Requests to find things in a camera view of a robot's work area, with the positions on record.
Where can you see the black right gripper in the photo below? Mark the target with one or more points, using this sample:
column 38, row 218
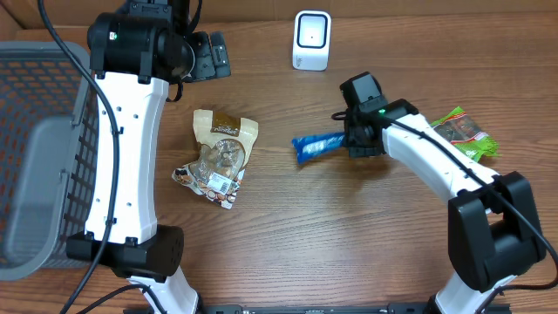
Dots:
column 355, row 148

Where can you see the brown nut snack bag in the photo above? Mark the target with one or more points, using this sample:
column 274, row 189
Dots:
column 225, row 144

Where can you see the blue snack bar wrapper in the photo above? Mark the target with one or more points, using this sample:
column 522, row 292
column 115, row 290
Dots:
column 312, row 146

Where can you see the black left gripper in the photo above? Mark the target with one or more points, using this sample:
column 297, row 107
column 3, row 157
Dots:
column 214, row 60

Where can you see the green candy bag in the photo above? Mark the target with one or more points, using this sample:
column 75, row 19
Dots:
column 458, row 128

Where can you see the grey plastic mesh basket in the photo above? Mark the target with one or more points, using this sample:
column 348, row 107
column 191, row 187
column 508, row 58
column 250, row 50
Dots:
column 49, row 129

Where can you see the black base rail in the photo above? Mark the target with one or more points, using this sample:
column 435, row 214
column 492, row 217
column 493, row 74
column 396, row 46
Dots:
column 395, row 308

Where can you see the white barcode scanner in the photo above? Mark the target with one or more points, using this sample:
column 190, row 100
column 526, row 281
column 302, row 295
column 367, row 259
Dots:
column 311, row 41

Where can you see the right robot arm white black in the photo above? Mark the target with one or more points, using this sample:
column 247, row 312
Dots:
column 494, row 231

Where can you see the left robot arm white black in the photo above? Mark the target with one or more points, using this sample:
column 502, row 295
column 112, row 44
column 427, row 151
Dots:
column 137, row 53

